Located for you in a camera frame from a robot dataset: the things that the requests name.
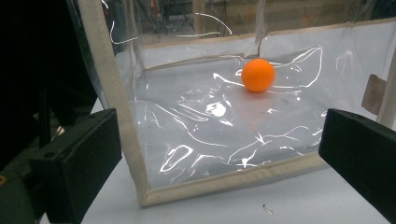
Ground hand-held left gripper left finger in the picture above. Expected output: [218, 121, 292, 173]
[29, 107, 123, 224]

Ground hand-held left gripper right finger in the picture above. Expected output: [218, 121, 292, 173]
[318, 107, 396, 224]

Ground orange ball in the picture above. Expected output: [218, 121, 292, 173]
[240, 58, 276, 93]

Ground clear plastic bag beige trim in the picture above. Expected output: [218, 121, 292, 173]
[77, 0, 396, 208]

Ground white table board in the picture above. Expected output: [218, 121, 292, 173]
[40, 97, 396, 224]

